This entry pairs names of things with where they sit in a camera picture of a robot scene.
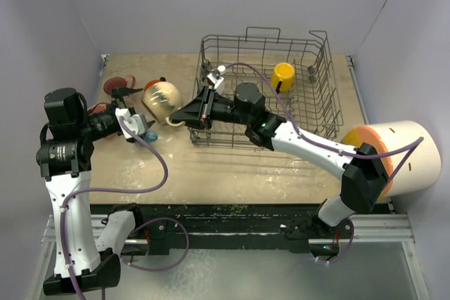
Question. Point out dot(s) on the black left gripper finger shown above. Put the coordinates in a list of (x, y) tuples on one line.
[(149, 124), (120, 92)]

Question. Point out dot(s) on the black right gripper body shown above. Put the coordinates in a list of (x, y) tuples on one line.
[(219, 109)]

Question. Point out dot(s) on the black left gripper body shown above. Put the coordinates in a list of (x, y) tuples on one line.
[(99, 126)]

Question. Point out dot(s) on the pink ghost pattern mug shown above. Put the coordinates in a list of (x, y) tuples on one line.
[(128, 81)]

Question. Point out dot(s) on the blue flower mug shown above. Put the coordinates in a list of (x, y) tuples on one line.
[(150, 137)]

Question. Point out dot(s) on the beige round teapot mug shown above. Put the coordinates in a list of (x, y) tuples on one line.
[(161, 100)]

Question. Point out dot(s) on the orange mug black handle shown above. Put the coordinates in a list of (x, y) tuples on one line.
[(152, 82)]

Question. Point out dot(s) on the yellow mug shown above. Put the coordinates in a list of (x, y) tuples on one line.
[(283, 77)]

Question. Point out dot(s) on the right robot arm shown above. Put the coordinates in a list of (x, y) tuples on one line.
[(360, 170)]

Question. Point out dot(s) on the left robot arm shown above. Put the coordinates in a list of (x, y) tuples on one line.
[(83, 263)]

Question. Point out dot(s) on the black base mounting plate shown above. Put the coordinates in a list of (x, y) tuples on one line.
[(291, 227)]

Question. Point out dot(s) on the white cylinder bin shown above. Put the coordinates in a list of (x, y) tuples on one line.
[(423, 166)]

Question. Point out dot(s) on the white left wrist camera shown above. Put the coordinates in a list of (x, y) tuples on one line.
[(136, 123)]

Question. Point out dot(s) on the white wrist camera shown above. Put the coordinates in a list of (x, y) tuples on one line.
[(216, 79), (136, 123)]

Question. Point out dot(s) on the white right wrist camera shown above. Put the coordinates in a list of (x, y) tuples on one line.
[(216, 79)]

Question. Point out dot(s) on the grey wire dish rack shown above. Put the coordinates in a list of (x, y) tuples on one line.
[(313, 99)]

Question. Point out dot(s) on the aluminium rail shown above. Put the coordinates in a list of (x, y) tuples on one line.
[(382, 228)]

